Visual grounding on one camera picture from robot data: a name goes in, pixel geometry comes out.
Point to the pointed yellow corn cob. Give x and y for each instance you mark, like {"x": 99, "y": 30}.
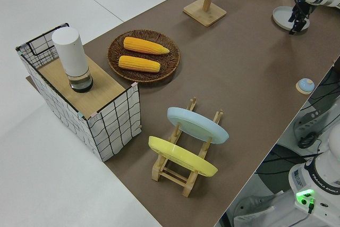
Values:
{"x": 143, "y": 45}

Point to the brown wicker basket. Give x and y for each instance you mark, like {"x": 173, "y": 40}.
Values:
{"x": 117, "y": 59}

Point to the light blue plate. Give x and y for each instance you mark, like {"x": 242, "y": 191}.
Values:
{"x": 196, "y": 124}

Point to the blue bell on wooden base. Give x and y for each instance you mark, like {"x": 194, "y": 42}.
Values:
{"x": 306, "y": 84}

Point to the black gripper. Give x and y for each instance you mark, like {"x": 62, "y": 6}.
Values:
{"x": 302, "y": 9}

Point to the brown table mat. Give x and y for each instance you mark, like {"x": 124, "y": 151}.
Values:
{"x": 225, "y": 99}

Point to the wooden plate rack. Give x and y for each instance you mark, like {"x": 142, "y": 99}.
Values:
{"x": 170, "y": 176}

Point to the blunt yellow corn cob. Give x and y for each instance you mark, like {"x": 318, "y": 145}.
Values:
{"x": 138, "y": 64}

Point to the wooden shelf board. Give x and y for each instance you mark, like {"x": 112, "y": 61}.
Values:
{"x": 101, "y": 88}

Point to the white cylinder bottle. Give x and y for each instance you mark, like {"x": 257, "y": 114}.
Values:
{"x": 70, "y": 51}

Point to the gray plate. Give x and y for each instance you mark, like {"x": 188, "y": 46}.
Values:
{"x": 281, "y": 17}

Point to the yellow plate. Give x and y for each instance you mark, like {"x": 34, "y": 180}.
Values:
{"x": 183, "y": 158}

